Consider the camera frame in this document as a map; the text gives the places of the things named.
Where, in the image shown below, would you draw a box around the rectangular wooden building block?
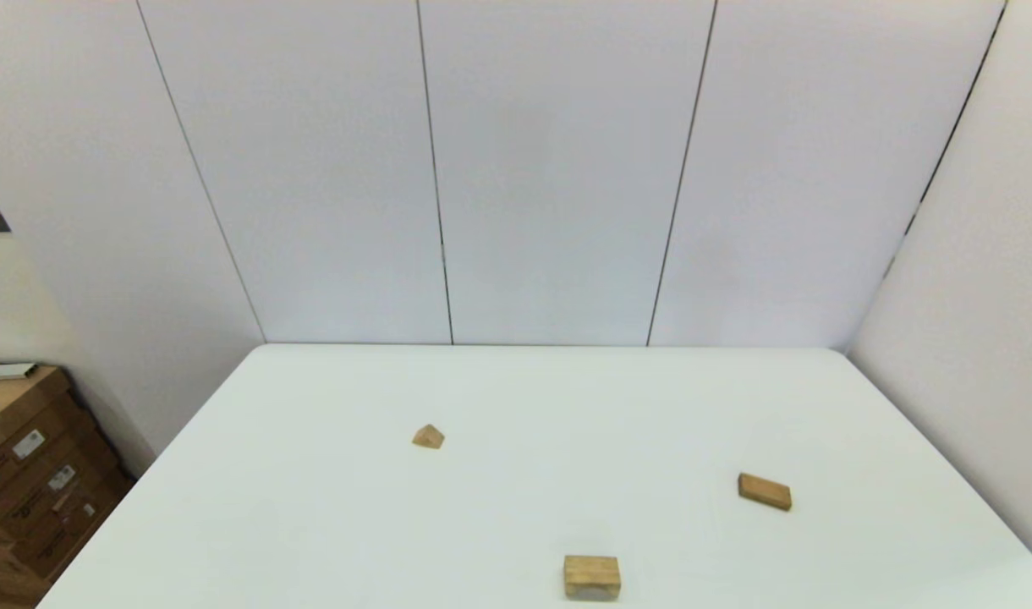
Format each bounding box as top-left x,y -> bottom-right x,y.
738,472 -> 793,512

